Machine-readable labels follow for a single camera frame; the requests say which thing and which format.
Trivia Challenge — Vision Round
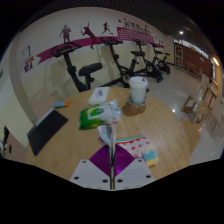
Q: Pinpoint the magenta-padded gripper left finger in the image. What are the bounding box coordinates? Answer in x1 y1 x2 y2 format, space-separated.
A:
69 143 113 191

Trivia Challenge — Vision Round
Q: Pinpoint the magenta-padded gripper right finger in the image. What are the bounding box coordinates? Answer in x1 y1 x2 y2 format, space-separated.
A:
113 143 157 191

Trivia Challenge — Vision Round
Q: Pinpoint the colourful checked towel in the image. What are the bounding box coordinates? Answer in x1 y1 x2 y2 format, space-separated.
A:
97 121 160 191

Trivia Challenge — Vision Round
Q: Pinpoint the green wet wipes pack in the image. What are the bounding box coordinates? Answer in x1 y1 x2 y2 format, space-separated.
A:
78 99 123 131

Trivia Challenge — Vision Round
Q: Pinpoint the brown tape roll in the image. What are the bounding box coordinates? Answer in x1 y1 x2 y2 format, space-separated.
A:
124 96 148 116

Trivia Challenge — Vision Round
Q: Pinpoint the blue and orange marker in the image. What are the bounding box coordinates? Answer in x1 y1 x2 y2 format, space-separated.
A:
53 100 71 109

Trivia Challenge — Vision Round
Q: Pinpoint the flat white box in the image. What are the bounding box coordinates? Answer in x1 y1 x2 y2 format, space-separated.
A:
87 86 110 106

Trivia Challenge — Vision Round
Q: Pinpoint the beige wooden chair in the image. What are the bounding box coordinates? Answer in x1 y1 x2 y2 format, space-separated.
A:
29 94 58 119

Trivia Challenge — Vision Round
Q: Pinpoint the black exercise bike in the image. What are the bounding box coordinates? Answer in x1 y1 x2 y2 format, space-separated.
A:
51 41 104 93
133 38 164 84
100 36 139 89
151 43 172 76

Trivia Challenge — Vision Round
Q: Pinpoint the wooden shelf unit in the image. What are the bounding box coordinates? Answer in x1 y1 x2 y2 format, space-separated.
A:
174 43 185 66

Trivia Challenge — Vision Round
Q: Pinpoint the wall poster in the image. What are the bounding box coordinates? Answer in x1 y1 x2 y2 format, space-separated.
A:
21 45 35 74

